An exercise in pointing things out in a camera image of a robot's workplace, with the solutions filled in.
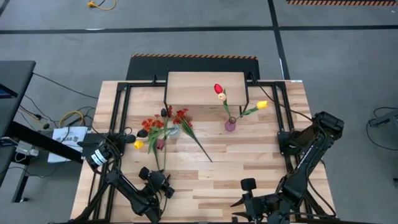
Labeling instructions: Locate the purple glass vase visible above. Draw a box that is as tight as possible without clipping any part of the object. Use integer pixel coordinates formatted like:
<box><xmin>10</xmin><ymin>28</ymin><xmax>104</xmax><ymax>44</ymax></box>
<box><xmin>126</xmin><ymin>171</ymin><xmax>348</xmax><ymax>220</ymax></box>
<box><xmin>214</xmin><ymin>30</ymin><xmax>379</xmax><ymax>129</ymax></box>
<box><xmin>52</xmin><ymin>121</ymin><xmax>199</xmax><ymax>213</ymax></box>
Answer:
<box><xmin>224</xmin><ymin>116</ymin><xmax>237</xmax><ymax>133</ymax></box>

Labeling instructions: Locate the white printed paper sheet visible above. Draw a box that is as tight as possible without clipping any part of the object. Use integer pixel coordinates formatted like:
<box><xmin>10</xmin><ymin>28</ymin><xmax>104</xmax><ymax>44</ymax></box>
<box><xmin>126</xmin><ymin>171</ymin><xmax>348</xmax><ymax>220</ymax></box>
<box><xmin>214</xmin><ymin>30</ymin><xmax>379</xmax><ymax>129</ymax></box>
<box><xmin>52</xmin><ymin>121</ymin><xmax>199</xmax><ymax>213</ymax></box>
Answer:
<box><xmin>47</xmin><ymin>126</ymin><xmax>90</xmax><ymax>164</ymax></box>

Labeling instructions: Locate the dark blue screen device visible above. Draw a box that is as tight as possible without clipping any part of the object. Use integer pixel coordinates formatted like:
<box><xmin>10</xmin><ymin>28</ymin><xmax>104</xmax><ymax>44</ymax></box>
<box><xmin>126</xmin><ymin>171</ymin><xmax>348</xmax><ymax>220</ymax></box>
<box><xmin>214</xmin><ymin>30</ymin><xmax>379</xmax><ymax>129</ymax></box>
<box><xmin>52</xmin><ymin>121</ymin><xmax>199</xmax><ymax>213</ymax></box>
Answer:
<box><xmin>0</xmin><ymin>83</ymin><xmax>19</xmax><ymax>100</ymax></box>

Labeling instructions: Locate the cream artificial tulip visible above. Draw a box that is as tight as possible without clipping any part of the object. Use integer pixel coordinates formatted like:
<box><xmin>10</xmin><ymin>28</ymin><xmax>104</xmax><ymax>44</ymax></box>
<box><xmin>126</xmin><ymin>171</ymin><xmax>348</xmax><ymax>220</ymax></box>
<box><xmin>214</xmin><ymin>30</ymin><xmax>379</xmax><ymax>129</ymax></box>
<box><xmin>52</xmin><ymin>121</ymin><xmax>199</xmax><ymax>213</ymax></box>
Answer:
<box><xmin>217</xmin><ymin>92</ymin><xmax>233</xmax><ymax>122</ymax></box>

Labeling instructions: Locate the black artificial tulip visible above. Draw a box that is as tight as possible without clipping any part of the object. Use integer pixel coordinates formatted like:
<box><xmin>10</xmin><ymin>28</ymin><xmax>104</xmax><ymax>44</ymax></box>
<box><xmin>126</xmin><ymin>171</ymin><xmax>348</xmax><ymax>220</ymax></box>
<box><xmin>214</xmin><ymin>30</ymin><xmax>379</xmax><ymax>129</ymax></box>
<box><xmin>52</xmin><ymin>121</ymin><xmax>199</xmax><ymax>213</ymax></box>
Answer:
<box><xmin>136</xmin><ymin>128</ymin><xmax>177</xmax><ymax>139</ymax></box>
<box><xmin>160</xmin><ymin>108</ymin><xmax>169</xmax><ymax>171</ymax></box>
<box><xmin>125</xmin><ymin>132</ymin><xmax>177</xmax><ymax>144</ymax></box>

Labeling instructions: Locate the yellow artificial tulip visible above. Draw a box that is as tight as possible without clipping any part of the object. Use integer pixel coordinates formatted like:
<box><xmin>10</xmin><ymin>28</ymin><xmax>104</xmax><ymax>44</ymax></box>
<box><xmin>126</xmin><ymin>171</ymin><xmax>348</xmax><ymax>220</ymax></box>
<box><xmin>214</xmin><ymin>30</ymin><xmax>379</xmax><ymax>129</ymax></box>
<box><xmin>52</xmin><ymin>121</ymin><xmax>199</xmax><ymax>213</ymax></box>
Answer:
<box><xmin>133</xmin><ymin>132</ymin><xmax>177</xmax><ymax>150</ymax></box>
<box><xmin>230</xmin><ymin>100</ymin><xmax>269</xmax><ymax>123</ymax></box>

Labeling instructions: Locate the white power adapter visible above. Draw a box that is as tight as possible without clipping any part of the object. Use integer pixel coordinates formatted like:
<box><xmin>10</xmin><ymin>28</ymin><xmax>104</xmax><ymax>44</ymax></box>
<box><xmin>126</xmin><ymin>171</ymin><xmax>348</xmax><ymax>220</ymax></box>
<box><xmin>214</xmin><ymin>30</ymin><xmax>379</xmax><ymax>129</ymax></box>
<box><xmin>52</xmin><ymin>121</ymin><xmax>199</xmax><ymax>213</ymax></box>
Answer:
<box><xmin>15</xmin><ymin>139</ymin><xmax>40</xmax><ymax>156</ymax></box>

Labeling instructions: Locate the black hazard striped floor mat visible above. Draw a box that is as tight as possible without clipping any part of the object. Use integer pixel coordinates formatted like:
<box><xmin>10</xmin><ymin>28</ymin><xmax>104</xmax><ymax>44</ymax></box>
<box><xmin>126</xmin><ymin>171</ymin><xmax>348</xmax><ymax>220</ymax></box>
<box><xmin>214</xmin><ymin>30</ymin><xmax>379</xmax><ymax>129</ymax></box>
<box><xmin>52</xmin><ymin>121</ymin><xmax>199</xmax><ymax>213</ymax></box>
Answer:
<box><xmin>285</xmin><ymin>0</ymin><xmax>398</xmax><ymax>6</ymax></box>
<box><xmin>126</xmin><ymin>53</ymin><xmax>261</xmax><ymax>81</ymax></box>

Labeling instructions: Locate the grey metal stand base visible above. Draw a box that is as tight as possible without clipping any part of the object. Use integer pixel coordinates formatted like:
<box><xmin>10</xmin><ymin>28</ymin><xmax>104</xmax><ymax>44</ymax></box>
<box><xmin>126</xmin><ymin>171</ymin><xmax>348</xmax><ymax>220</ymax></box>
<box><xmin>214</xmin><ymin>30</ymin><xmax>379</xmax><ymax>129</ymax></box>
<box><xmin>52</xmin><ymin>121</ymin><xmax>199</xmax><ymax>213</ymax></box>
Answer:
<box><xmin>368</xmin><ymin>108</ymin><xmax>398</xmax><ymax>128</ymax></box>

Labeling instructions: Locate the black aluminium table frame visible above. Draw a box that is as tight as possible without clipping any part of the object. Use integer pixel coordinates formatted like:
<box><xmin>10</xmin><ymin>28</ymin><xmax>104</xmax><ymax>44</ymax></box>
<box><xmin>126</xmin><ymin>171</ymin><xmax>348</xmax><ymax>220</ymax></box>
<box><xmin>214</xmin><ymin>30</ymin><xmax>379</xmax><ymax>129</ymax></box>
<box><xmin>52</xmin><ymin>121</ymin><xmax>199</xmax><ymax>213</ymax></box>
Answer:
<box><xmin>73</xmin><ymin>74</ymin><xmax>335</xmax><ymax>224</ymax></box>

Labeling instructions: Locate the red artificial tulip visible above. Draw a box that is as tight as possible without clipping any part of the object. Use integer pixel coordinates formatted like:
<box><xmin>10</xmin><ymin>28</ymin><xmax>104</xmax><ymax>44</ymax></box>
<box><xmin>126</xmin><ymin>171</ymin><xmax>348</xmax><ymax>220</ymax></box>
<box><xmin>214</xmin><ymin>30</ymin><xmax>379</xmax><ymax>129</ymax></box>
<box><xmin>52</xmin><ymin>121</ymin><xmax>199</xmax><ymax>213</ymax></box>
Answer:
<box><xmin>213</xmin><ymin>83</ymin><xmax>233</xmax><ymax>122</ymax></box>

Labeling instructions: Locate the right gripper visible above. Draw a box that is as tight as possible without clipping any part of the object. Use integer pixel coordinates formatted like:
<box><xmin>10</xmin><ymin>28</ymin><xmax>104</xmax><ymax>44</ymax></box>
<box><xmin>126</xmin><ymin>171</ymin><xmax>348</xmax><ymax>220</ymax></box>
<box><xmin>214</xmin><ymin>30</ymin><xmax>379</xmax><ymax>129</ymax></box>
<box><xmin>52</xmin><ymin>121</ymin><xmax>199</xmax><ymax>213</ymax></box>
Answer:
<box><xmin>230</xmin><ymin>178</ymin><xmax>281</xmax><ymax>223</ymax></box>

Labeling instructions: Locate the black floor cable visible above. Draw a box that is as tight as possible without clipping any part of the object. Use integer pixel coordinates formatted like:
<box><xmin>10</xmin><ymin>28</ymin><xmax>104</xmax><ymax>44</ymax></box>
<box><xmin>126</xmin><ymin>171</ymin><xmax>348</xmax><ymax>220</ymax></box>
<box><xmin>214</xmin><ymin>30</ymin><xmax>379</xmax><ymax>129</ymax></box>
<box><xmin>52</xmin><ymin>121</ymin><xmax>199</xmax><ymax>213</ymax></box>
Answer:
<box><xmin>32</xmin><ymin>73</ymin><xmax>99</xmax><ymax>100</ymax></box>
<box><xmin>365</xmin><ymin>107</ymin><xmax>398</xmax><ymax>152</ymax></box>

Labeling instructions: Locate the dark grey desk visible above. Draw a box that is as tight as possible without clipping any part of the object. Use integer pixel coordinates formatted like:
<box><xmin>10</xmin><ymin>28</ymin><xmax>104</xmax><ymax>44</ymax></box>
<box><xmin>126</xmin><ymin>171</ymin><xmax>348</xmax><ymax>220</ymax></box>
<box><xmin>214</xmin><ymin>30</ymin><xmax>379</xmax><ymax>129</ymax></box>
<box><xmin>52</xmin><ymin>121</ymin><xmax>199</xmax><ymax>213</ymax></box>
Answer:
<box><xmin>0</xmin><ymin>60</ymin><xmax>85</xmax><ymax>203</ymax></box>

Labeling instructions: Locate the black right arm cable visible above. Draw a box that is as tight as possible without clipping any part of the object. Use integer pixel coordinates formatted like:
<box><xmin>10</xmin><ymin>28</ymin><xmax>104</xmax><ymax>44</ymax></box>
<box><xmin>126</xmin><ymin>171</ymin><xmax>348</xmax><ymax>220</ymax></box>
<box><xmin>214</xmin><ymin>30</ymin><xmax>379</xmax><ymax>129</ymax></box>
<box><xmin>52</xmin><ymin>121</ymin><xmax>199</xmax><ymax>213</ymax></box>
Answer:
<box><xmin>253</xmin><ymin>79</ymin><xmax>313</xmax><ymax>122</ymax></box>

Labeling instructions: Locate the yellow extension cable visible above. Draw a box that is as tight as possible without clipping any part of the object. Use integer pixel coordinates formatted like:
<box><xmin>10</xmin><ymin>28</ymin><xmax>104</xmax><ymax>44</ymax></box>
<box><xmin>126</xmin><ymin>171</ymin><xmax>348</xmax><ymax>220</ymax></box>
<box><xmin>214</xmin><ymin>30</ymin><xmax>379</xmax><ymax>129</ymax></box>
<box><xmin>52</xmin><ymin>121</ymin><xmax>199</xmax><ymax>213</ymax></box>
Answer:
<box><xmin>86</xmin><ymin>0</ymin><xmax>116</xmax><ymax>11</ymax></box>

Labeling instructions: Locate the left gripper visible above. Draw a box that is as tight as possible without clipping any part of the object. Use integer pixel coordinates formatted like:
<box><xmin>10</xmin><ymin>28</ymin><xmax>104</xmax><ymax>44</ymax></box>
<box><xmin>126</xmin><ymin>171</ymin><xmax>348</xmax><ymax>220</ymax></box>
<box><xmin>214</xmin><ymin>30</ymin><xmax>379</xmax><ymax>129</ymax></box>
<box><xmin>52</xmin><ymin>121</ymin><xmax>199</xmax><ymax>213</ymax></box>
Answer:
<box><xmin>138</xmin><ymin>167</ymin><xmax>176</xmax><ymax>200</ymax></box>

